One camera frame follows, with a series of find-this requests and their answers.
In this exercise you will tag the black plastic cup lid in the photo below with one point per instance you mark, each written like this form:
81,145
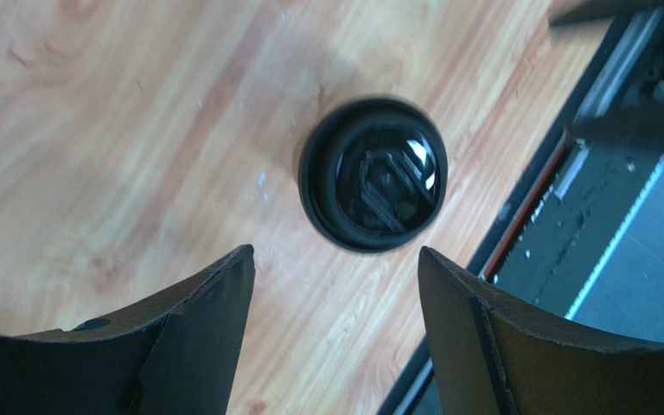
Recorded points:
373,174

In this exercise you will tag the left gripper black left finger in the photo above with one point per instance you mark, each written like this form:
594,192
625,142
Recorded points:
174,352

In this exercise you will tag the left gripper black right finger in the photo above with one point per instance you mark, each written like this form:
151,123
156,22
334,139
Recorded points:
494,353

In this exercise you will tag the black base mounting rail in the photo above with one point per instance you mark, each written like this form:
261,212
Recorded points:
584,234

